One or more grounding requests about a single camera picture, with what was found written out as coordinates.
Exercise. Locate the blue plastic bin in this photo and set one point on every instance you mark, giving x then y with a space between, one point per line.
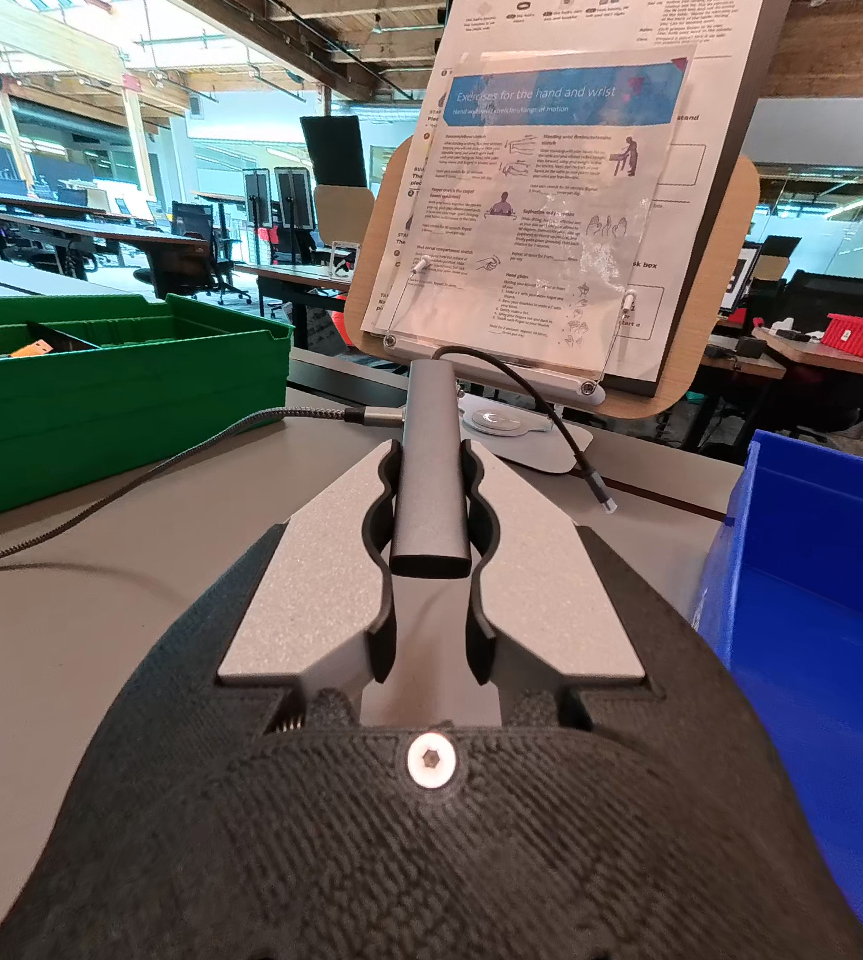
836 712

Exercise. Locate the black monitor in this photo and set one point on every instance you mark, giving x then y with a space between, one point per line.
293 195
257 196

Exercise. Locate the black square panel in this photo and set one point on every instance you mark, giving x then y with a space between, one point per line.
334 150

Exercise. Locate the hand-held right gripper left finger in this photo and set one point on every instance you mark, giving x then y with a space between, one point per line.
311 585

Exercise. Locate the small wooden document stand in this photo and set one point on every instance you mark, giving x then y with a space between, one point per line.
343 214

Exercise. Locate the grey USB hub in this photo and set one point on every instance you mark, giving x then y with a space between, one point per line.
431 465

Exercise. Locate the green plastic bin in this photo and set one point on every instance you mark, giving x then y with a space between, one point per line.
139 420

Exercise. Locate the white desk with black legs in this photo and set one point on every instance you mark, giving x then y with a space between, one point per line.
296 276

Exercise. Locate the long wooden desk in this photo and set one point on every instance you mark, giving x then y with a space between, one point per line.
101 229

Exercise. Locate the orange cone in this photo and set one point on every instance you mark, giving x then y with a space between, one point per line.
339 326

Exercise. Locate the wooden desk with black legs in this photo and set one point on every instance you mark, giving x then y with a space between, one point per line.
814 349

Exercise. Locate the white instruction sheet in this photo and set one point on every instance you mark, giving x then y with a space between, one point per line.
701 187

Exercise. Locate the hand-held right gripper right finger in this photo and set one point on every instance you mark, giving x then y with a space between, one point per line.
551 592

